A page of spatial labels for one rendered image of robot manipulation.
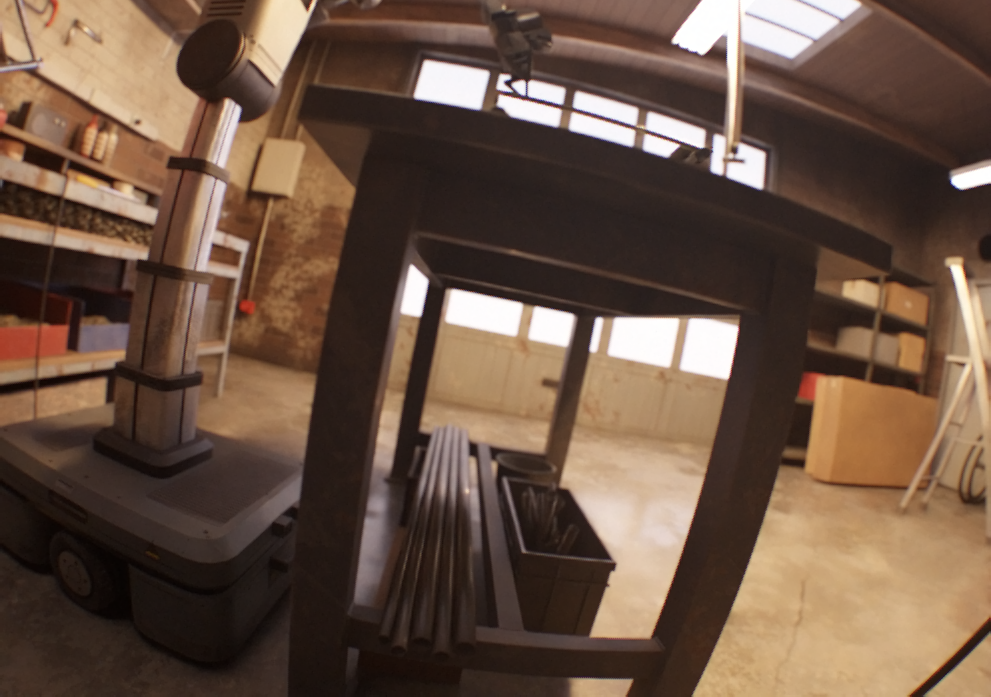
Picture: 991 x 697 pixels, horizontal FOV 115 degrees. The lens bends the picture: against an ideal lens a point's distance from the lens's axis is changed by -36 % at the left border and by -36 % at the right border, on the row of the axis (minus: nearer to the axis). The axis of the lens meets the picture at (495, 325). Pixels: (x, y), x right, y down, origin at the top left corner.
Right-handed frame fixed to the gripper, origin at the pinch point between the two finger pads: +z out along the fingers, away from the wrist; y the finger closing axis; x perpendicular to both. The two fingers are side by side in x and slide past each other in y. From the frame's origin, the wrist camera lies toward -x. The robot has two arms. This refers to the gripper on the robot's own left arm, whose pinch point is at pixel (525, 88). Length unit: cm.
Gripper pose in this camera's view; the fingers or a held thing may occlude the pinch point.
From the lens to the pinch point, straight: 119.3
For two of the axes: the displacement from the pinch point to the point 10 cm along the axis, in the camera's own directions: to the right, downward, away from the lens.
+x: -9.5, 3.2, 0.0
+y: 0.0, 0.0, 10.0
